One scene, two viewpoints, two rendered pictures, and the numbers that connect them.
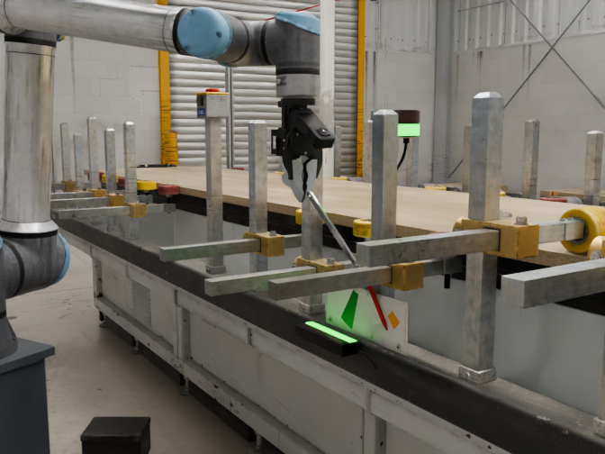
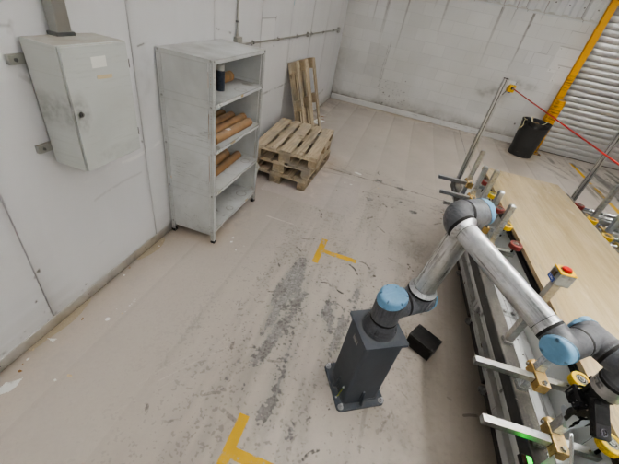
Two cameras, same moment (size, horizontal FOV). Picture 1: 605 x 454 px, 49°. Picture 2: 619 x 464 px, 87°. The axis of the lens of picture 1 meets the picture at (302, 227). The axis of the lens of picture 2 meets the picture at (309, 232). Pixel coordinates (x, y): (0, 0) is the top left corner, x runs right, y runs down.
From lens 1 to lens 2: 1.00 m
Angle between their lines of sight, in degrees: 46
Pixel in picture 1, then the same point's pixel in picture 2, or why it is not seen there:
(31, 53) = not seen: hidden behind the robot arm
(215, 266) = (508, 341)
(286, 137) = (578, 403)
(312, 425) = not seen: hidden behind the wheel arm
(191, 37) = (547, 348)
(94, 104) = (521, 69)
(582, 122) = not seen: outside the picture
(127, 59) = (562, 40)
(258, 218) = (543, 365)
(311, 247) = (558, 428)
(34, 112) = (450, 258)
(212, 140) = (547, 293)
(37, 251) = (421, 306)
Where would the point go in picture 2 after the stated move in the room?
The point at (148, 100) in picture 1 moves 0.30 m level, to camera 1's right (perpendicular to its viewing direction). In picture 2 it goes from (560, 73) to (577, 76)
